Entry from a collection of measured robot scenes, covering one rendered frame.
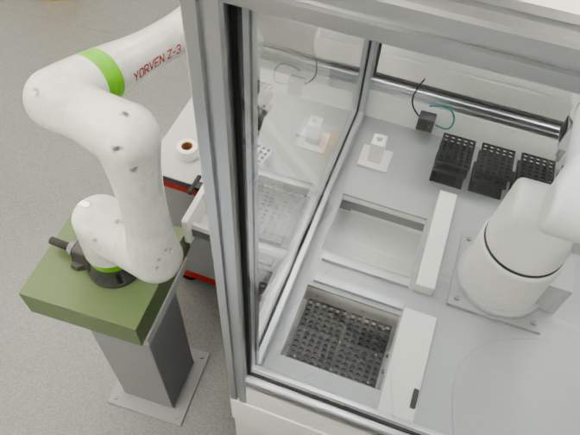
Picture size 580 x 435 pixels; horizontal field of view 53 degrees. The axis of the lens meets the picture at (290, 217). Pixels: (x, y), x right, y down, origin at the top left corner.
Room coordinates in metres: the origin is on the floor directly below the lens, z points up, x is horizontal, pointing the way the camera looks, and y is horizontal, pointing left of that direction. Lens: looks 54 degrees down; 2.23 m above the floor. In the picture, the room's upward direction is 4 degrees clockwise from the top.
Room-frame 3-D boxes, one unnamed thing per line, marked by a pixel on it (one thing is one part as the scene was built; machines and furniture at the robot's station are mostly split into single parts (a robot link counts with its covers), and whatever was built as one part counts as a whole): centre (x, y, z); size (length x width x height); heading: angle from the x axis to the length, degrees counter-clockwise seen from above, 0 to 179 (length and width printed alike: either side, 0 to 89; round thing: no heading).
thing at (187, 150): (1.29, 0.36, 0.78); 0.07 x 0.07 x 0.04
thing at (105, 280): (0.81, 0.52, 0.89); 0.26 x 0.15 x 0.06; 73
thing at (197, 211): (1.04, 0.25, 0.87); 0.29 x 0.02 x 0.11; 163
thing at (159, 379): (0.79, 0.46, 0.38); 0.30 x 0.30 x 0.76; 76
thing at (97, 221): (0.78, 0.45, 1.02); 0.16 x 0.13 x 0.19; 62
